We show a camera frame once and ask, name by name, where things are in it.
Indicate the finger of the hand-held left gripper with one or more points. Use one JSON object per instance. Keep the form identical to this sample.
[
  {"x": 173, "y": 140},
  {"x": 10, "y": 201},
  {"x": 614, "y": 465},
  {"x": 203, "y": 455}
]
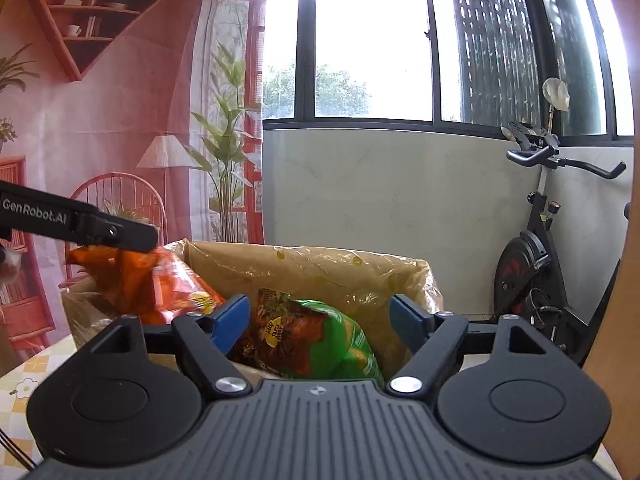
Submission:
[{"x": 120, "y": 235}]

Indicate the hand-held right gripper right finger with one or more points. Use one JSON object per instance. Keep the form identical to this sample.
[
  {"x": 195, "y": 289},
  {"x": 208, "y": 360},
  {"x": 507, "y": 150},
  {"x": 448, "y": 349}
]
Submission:
[{"x": 407, "y": 321}]

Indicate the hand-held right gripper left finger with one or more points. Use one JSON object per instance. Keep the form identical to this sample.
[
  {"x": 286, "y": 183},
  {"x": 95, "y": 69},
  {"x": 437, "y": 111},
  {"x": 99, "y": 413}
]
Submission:
[{"x": 232, "y": 322}]

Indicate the orange snack bag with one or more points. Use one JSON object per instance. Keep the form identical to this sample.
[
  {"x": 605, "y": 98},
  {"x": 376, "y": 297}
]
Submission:
[{"x": 150, "y": 285}]

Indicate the green snack bag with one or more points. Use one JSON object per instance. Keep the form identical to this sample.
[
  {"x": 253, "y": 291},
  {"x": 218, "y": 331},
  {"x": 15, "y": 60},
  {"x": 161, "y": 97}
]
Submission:
[{"x": 320, "y": 340}]

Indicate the cardboard box with plastic liner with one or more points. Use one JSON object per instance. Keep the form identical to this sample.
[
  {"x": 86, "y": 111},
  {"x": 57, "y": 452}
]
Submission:
[{"x": 325, "y": 270}]

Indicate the printed room backdrop cloth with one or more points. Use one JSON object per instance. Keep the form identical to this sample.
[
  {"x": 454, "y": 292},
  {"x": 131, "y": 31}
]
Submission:
[{"x": 125, "y": 110}]

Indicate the black exercise bike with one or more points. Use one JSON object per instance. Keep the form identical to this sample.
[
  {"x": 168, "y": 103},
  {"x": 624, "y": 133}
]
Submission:
[{"x": 530, "y": 270}]

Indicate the checkered floral tablecloth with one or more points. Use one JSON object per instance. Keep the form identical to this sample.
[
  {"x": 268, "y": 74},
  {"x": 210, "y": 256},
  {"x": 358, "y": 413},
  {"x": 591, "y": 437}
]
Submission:
[{"x": 20, "y": 385}]

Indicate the brown wooden panel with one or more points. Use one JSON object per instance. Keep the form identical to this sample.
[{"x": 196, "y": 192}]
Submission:
[{"x": 620, "y": 320}]

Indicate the white plastic cover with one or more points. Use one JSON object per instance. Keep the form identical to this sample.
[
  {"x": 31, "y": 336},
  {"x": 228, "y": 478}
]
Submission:
[{"x": 556, "y": 94}]

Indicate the dark framed window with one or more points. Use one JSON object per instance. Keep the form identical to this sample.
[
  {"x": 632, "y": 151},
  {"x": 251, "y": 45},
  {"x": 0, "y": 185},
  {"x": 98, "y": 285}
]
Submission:
[{"x": 375, "y": 35}]

